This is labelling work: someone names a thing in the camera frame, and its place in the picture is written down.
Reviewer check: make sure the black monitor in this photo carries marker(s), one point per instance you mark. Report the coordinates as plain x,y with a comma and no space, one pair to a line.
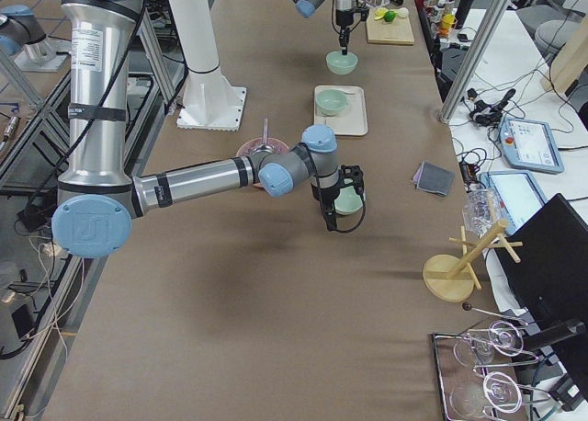
550,280

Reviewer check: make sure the pink bowl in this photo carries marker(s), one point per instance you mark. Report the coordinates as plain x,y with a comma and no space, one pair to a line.
250,146

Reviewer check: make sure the cream serving tray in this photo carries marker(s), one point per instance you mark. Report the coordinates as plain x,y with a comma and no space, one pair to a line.
353,119

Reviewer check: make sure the bamboo cutting board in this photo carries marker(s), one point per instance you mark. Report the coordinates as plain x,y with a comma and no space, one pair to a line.
397,32

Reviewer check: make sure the wine glass upper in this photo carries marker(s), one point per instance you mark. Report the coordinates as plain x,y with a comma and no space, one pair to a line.
480,347

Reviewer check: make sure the wine glass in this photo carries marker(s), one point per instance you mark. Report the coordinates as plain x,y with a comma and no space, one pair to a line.
489,397
480,347

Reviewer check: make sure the aluminium frame post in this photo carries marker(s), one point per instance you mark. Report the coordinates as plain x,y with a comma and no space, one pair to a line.
485,31

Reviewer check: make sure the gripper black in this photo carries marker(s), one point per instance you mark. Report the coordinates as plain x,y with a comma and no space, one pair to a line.
324,196
341,17

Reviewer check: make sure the green bowl on tray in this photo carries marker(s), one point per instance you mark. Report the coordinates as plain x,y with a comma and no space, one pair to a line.
330,102

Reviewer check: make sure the teach pendant near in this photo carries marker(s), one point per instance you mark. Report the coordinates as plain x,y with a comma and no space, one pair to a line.
518,193

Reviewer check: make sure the green bowl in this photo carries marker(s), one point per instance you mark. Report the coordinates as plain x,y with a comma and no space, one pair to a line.
341,64
348,201
330,102

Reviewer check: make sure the wooden mug tree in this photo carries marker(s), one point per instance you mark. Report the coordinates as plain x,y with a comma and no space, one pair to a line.
453,279

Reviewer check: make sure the teach pendant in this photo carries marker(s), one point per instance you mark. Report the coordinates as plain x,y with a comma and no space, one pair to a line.
518,193
529,144

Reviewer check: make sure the wire glass rack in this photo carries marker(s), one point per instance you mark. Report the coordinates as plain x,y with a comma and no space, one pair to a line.
450,373

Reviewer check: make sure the teach pendant far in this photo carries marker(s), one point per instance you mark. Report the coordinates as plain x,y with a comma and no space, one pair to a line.
529,144

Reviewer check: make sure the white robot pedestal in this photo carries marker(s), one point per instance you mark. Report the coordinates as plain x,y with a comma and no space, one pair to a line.
209,101

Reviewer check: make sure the grey folded cloth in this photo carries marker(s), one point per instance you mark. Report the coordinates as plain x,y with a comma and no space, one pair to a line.
433,179

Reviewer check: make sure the white garlic bulb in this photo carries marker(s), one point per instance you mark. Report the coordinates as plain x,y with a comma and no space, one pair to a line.
403,12

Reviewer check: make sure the wine glass lower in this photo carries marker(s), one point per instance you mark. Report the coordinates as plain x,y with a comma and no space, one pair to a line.
489,397

